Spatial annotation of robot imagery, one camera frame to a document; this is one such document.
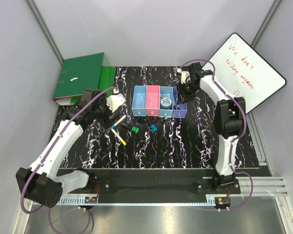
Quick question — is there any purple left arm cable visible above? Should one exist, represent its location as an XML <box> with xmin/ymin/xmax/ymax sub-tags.
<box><xmin>21</xmin><ymin>86</ymin><xmax>120</xmax><ymax>234</ymax></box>

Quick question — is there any pink drawer box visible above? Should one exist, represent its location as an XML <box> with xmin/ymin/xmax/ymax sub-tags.
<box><xmin>146</xmin><ymin>85</ymin><xmax>160</xmax><ymax>117</ymax></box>

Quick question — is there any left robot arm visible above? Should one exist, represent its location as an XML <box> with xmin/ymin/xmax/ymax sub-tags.
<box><xmin>16</xmin><ymin>87</ymin><xmax>126</xmax><ymax>214</ymax></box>

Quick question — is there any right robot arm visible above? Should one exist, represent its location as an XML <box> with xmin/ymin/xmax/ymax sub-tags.
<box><xmin>177</xmin><ymin>59</ymin><xmax>247</xmax><ymax>193</ymax></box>

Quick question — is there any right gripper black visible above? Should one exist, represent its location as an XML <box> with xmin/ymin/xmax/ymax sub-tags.
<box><xmin>175</xmin><ymin>81</ymin><xmax>199</xmax><ymax>105</ymax></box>

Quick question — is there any black highlighter blue cap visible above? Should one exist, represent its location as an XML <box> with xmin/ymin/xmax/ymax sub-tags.
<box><xmin>146</xmin><ymin>116</ymin><xmax>158</xmax><ymax>132</ymax></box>

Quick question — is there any dark green lever arch binder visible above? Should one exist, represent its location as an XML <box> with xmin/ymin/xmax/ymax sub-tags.
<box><xmin>53</xmin><ymin>53</ymin><xmax>104</xmax><ymax>106</ymax></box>

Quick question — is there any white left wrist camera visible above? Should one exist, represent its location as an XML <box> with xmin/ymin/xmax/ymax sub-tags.
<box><xmin>106</xmin><ymin>93</ymin><xmax>126</xmax><ymax>113</ymax></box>

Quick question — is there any light blue drawer box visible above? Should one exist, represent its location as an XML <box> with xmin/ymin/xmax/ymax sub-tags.
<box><xmin>159</xmin><ymin>86</ymin><xmax>173</xmax><ymax>117</ymax></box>

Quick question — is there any white marker yellow cap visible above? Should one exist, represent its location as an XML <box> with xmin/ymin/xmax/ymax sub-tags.
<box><xmin>111</xmin><ymin>129</ymin><xmax>126</xmax><ymax>146</ymax></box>

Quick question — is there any blue cleaning gel jar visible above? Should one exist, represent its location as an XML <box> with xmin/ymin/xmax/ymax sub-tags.
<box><xmin>160</xmin><ymin>97</ymin><xmax>172</xmax><ymax>109</ymax></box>

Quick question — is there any aluminium frame rail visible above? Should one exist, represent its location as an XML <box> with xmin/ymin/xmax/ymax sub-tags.
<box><xmin>21</xmin><ymin>176</ymin><xmax>290</xmax><ymax>208</ymax></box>

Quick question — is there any whiteboard with red writing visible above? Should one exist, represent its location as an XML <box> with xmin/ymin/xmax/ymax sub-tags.
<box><xmin>209</xmin><ymin>33</ymin><xmax>287</xmax><ymax>113</ymax></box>

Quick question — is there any bright green plastic folder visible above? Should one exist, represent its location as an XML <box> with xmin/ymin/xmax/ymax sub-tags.
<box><xmin>69</xmin><ymin>67</ymin><xmax>116</xmax><ymax>105</ymax></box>

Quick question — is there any black highlighter green cap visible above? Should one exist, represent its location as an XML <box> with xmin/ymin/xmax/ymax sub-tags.
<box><xmin>121</xmin><ymin>123</ymin><xmax>140</xmax><ymax>133</ymax></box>

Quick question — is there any purple drawer box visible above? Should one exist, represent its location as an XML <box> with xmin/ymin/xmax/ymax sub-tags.
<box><xmin>172</xmin><ymin>87</ymin><xmax>188</xmax><ymax>118</ymax></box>

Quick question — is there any black marble pattern mat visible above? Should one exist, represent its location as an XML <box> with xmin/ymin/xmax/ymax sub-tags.
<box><xmin>40</xmin><ymin>65</ymin><xmax>261</xmax><ymax>169</ymax></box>

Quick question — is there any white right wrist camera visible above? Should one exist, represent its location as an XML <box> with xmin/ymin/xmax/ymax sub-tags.
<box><xmin>177</xmin><ymin>68</ymin><xmax>191</xmax><ymax>84</ymax></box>

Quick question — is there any sky blue drawer box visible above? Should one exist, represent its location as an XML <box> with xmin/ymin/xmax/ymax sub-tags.
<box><xmin>131</xmin><ymin>86</ymin><xmax>147</xmax><ymax>117</ymax></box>

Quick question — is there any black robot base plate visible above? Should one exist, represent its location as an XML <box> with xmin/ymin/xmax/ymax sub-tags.
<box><xmin>91</xmin><ymin>169</ymin><xmax>241</xmax><ymax>205</ymax></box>

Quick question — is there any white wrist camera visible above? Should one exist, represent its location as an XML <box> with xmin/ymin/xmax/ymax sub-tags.
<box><xmin>177</xmin><ymin>68</ymin><xmax>191</xmax><ymax>84</ymax></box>
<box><xmin>106</xmin><ymin>93</ymin><xmax>126</xmax><ymax>113</ymax></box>

